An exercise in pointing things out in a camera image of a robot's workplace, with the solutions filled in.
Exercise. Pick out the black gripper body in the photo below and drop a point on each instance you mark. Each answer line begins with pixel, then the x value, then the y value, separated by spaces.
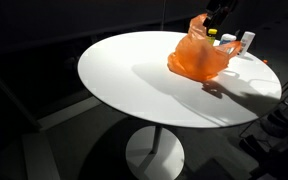
pixel 221 7

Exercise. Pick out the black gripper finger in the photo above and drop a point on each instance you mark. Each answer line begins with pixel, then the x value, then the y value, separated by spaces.
pixel 206 20
pixel 218 22

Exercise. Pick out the dark bottle yellow cap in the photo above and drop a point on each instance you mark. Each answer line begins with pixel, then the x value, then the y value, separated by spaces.
pixel 212 34

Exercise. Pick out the white blue square bottle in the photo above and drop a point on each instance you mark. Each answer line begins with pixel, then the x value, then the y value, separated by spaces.
pixel 227 38

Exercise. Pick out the tall white tube bottle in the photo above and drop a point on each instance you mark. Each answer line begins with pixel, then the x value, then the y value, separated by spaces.
pixel 247 40

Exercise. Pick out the orange plastic bag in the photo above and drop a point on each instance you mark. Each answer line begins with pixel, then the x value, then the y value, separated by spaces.
pixel 197 60

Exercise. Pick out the tiny orange object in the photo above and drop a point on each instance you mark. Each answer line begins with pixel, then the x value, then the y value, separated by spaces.
pixel 265 61

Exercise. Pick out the white table pedestal base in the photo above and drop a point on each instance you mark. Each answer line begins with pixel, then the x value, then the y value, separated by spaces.
pixel 165 160

